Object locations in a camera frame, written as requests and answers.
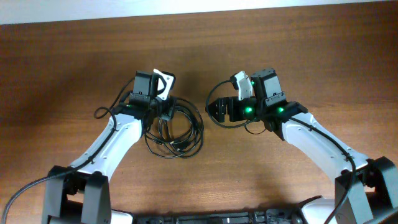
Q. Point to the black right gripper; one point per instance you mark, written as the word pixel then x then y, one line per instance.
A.
pixel 232 102

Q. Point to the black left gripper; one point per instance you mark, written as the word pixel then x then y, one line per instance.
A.
pixel 168 111

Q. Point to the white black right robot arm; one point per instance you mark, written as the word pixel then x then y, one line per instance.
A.
pixel 365 188

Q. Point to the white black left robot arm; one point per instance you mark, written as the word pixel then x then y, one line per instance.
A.
pixel 79 193

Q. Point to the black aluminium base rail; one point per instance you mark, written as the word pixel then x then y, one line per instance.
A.
pixel 217 217

